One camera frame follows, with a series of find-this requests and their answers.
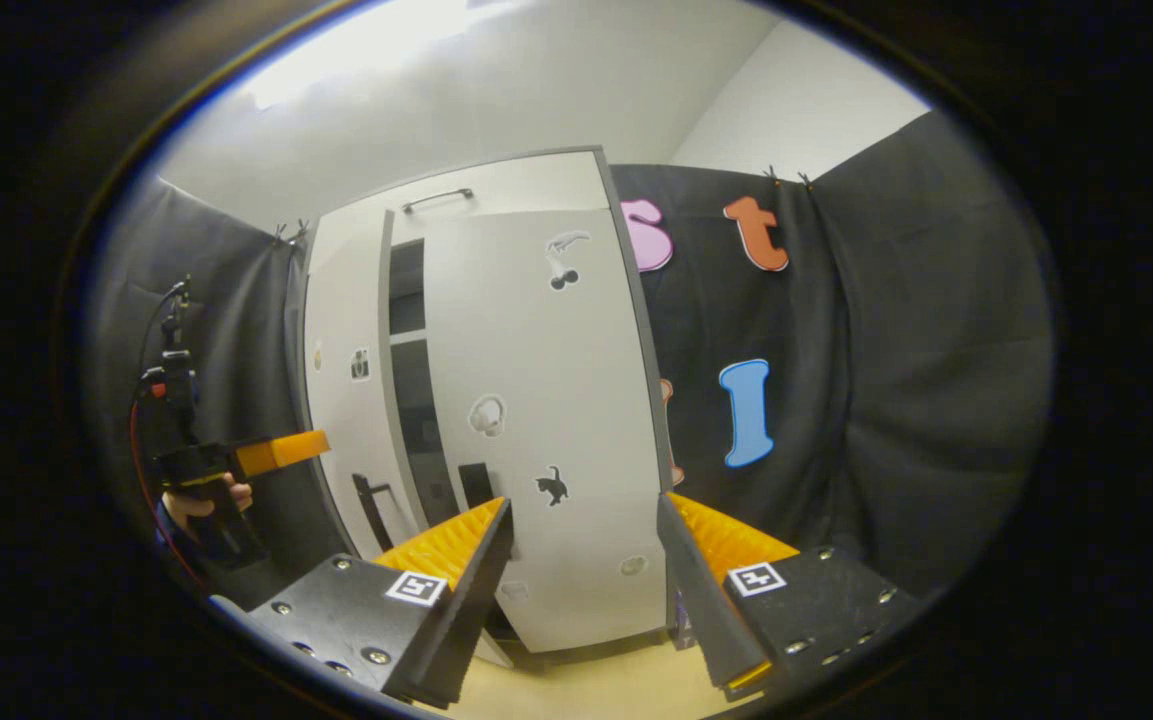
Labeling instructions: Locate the white cabinet drawer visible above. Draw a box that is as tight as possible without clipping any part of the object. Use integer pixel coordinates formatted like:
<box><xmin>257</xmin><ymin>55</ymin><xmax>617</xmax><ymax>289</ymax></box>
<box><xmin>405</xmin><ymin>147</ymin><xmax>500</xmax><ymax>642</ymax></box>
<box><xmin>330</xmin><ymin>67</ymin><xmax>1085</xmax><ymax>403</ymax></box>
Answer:
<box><xmin>314</xmin><ymin>148</ymin><xmax>612</xmax><ymax>246</ymax></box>

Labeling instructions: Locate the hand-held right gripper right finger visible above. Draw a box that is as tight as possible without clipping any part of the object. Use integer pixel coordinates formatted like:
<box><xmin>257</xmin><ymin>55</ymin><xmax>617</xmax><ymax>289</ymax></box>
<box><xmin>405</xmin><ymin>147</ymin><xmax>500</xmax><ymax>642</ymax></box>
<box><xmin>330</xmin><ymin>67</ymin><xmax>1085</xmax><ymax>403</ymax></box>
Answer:
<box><xmin>656</xmin><ymin>491</ymin><xmax>929</xmax><ymax>703</ymax></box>

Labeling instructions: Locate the white cabinet door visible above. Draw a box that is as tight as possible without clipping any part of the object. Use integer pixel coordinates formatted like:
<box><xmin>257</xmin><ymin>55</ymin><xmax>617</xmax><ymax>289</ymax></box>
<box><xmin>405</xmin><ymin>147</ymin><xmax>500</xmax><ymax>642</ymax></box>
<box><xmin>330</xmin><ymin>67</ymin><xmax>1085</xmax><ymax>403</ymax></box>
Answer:
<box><xmin>422</xmin><ymin>205</ymin><xmax>675</xmax><ymax>656</ymax></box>
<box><xmin>302</xmin><ymin>208</ymin><xmax>429</xmax><ymax>566</ymax></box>

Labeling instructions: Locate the white shoe cabinet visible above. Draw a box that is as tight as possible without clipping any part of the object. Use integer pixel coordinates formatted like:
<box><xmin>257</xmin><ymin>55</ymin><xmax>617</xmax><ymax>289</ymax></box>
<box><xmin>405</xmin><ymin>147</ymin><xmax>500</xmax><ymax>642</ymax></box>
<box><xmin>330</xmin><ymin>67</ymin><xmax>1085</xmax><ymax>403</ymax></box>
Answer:
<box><xmin>302</xmin><ymin>146</ymin><xmax>679</xmax><ymax>669</ymax></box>

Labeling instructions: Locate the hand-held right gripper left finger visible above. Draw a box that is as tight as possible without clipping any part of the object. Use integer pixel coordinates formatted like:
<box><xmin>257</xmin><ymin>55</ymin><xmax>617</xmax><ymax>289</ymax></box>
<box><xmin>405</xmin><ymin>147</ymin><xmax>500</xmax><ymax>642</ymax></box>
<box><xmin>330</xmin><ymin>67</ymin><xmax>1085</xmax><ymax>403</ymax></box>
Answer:
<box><xmin>244</xmin><ymin>496</ymin><xmax>516</xmax><ymax>709</ymax></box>

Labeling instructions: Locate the metal drawer handle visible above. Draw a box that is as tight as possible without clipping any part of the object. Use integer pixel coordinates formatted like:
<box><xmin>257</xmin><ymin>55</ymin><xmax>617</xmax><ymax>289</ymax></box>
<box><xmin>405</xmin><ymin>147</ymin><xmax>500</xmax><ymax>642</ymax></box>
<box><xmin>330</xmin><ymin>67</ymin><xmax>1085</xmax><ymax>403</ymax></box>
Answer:
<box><xmin>400</xmin><ymin>186</ymin><xmax>476</xmax><ymax>215</ymax></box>

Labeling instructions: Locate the red cable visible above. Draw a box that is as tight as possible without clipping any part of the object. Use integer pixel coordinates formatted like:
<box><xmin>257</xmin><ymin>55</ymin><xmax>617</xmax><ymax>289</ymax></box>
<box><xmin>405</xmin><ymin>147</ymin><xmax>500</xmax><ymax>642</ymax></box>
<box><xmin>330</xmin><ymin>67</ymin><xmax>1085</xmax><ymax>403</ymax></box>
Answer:
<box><xmin>128</xmin><ymin>395</ymin><xmax>209</xmax><ymax>593</ymax></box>

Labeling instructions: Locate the black door handle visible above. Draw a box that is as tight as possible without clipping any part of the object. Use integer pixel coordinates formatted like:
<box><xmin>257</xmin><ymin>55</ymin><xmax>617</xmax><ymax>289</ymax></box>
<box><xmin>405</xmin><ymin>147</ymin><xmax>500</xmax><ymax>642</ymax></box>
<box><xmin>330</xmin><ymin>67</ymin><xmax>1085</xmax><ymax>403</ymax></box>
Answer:
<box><xmin>458</xmin><ymin>462</ymin><xmax>495</xmax><ymax>509</ymax></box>
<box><xmin>351</xmin><ymin>473</ymin><xmax>397</xmax><ymax>553</ymax></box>

